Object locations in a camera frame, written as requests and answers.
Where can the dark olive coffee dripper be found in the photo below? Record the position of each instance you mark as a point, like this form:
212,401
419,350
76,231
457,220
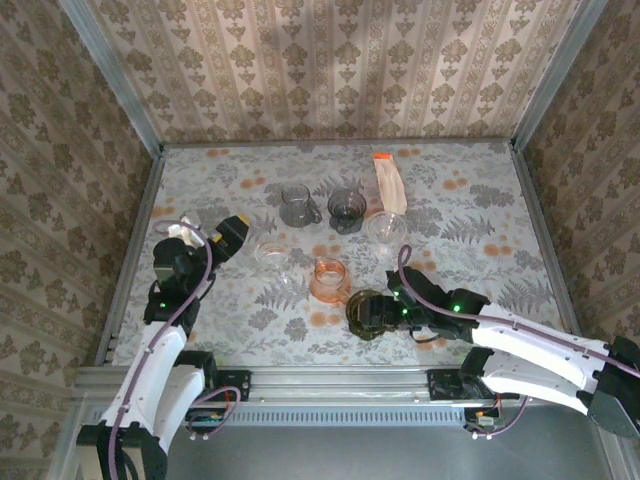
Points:
352,312

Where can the clear glass server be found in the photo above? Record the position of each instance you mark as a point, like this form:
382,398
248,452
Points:
272,255

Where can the orange glass server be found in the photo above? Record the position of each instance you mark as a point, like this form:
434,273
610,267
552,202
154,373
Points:
329,280

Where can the clear plastic coffee dripper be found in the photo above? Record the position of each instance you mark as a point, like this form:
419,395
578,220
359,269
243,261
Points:
386,227

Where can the grey glass mug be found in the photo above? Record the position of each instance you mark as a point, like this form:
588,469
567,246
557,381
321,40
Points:
346,207

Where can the coffee filter pack orange tab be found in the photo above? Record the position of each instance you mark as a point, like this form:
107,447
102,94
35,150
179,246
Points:
391,185

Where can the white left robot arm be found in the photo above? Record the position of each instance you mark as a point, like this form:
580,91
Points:
150,360

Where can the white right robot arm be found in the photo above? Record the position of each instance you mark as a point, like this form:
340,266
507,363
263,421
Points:
540,350

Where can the floral patterned table cover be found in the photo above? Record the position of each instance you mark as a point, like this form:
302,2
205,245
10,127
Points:
200,170

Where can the small control board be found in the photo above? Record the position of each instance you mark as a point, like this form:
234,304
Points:
205,420
485,420

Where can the grey metal base panel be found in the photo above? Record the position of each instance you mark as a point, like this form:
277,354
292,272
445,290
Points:
350,452

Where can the aluminium side table rail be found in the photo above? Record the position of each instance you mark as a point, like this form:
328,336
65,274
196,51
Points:
131,250
550,250

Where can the aluminium front mounting rail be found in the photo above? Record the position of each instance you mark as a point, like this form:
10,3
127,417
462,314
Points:
340,385

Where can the aluminium back table rail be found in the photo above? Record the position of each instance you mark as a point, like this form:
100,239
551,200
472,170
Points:
340,143

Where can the aluminium frame post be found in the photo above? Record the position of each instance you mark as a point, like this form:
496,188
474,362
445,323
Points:
553,75
119,75

